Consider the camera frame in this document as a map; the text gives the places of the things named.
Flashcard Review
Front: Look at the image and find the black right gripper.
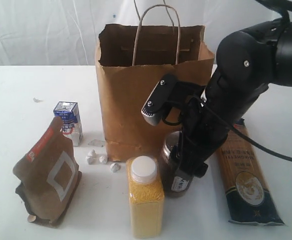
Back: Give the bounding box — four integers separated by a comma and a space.
171, 94, 232, 192

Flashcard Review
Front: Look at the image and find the dark can pull-tab lid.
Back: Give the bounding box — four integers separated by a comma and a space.
159, 131, 194, 198

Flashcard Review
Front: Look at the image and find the yellow millet bottle white cap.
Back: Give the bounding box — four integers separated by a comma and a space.
126, 155, 165, 239

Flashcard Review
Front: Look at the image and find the brown paper shopping bag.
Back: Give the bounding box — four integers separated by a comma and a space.
95, 0, 215, 163

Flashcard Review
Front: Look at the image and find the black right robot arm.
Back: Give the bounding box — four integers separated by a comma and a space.
171, 0, 292, 186

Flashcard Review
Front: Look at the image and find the spaghetti packet dark blue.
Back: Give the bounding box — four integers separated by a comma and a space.
216, 131, 285, 226

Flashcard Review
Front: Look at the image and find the blue white milk carton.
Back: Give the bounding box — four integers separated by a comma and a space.
53, 101, 83, 147

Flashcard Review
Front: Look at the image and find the brown kraft coffee pouch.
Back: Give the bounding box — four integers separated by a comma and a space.
13, 117, 82, 227

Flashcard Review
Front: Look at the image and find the small paper scrap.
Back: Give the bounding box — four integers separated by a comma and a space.
33, 97, 42, 103

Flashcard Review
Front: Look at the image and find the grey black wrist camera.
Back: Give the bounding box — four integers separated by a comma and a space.
141, 73, 206, 126

